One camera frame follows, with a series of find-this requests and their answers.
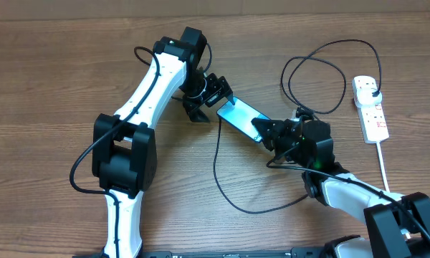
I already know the white power strip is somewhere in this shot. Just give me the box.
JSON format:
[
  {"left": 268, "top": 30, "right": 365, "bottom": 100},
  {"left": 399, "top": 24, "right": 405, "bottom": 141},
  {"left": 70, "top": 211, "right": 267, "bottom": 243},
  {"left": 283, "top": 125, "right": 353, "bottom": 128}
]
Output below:
[{"left": 351, "top": 75, "right": 389, "bottom": 144}]

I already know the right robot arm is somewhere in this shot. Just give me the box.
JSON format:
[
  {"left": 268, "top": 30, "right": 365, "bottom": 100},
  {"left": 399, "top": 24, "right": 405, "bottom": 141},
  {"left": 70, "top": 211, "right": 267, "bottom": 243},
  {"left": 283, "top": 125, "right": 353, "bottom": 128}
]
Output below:
[{"left": 252, "top": 118, "right": 430, "bottom": 257}]

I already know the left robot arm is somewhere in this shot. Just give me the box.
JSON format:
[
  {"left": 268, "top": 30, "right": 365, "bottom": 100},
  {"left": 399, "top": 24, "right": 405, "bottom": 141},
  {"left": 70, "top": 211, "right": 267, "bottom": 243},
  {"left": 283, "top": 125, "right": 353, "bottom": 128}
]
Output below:
[{"left": 92, "top": 27, "right": 234, "bottom": 257}]

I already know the blue Galaxy smartphone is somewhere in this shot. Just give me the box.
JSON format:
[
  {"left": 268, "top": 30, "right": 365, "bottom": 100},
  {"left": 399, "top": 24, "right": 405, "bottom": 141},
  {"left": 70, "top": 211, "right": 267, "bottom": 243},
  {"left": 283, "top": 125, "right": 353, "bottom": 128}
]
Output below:
[{"left": 216, "top": 97, "right": 269, "bottom": 143}]

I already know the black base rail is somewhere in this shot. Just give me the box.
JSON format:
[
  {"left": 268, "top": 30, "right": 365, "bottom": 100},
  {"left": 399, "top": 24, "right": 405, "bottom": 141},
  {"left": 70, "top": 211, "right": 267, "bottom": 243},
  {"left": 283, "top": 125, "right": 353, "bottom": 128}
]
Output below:
[{"left": 138, "top": 247, "right": 335, "bottom": 258}]

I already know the white charger plug adapter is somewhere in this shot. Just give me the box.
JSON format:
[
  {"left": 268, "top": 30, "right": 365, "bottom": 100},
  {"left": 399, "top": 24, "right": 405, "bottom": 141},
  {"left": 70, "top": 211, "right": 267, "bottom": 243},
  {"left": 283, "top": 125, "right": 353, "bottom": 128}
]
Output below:
[{"left": 354, "top": 88, "right": 383, "bottom": 108}]

